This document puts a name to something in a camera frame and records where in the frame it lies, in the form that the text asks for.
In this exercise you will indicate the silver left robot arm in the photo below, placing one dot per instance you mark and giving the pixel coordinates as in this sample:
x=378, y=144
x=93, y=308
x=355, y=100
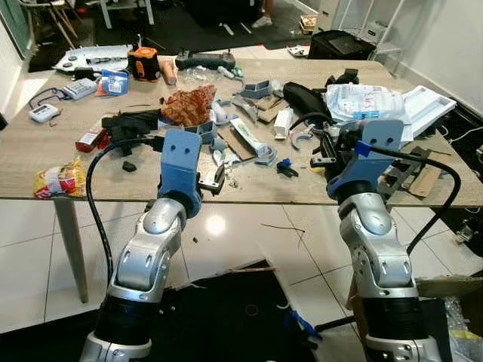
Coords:
x=147, y=256

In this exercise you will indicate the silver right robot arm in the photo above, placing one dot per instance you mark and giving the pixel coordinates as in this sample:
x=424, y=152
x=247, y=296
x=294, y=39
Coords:
x=381, y=256

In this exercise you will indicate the black rubbish bin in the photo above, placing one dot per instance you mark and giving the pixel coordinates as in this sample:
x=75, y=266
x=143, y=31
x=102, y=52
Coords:
x=219, y=317

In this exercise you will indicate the small blue clip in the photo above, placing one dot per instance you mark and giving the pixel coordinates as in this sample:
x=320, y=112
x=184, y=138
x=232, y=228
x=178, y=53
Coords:
x=287, y=167

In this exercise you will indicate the black pouch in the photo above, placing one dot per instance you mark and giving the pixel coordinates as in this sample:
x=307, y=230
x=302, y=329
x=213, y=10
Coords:
x=306, y=102

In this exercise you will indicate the white printed plastic bag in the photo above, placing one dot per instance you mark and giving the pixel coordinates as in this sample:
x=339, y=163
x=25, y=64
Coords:
x=366, y=102

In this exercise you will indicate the white tube wrapper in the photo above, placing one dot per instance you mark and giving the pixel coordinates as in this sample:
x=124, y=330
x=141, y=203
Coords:
x=253, y=139

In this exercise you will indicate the red patterned snack bag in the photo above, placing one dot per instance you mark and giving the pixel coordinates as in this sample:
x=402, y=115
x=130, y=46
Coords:
x=189, y=105

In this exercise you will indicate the small black block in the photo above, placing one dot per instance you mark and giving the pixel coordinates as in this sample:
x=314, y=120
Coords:
x=130, y=166

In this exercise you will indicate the grey blue plastic part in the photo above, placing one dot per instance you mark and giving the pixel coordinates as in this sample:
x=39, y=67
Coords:
x=258, y=88

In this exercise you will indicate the white ribbed box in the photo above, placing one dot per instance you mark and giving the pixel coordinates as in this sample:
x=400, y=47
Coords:
x=432, y=109

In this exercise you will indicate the black storage basket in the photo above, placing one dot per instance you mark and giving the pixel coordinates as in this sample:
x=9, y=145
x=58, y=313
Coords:
x=341, y=45

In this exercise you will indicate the black crumpled cloth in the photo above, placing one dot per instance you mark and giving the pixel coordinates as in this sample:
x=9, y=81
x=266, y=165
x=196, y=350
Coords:
x=132, y=124

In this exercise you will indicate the beige cylinder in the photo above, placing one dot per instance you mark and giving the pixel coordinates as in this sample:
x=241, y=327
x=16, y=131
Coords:
x=169, y=72

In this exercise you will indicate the black remote controller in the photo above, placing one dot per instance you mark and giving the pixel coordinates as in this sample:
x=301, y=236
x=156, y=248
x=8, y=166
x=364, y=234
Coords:
x=204, y=60

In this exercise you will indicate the small red box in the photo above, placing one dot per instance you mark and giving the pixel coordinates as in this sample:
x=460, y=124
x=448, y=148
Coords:
x=92, y=139

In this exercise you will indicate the orange and black tool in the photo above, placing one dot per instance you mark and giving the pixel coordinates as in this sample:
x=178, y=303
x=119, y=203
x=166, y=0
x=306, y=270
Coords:
x=143, y=64

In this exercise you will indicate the white shoe of person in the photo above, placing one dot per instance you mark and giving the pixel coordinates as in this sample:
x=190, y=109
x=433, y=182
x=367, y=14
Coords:
x=262, y=22

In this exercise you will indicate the blue and white packet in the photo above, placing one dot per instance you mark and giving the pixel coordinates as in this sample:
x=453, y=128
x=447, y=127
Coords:
x=115, y=83

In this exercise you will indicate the yellow snack bag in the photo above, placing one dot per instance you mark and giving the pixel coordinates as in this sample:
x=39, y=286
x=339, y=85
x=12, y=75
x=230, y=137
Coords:
x=59, y=179

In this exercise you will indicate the grey table leg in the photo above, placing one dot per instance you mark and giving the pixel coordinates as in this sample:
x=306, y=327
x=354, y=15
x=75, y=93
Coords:
x=72, y=249

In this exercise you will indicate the grey keypad device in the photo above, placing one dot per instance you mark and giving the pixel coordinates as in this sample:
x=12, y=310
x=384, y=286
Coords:
x=79, y=89

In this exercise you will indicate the white flat tray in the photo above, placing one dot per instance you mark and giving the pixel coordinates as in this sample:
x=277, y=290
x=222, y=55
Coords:
x=90, y=59

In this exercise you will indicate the brown cardboard box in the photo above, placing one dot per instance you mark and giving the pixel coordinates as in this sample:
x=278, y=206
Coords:
x=453, y=290

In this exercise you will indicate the small white device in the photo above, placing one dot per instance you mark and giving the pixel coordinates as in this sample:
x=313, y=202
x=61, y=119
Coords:
x=44, y=113

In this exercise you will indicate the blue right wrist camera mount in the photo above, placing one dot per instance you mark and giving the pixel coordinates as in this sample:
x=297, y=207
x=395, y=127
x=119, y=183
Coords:
x=370, y=154

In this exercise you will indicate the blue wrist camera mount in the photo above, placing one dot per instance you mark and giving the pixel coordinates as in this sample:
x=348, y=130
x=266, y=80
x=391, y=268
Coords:
x=370, y=154
x=181, y=162

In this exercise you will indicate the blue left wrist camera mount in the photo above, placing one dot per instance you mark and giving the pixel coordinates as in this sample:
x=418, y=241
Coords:
x=181, y=162

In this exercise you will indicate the black metal bracket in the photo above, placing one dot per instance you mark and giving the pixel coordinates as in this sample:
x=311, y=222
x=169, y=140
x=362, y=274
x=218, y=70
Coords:
x=411, y=172

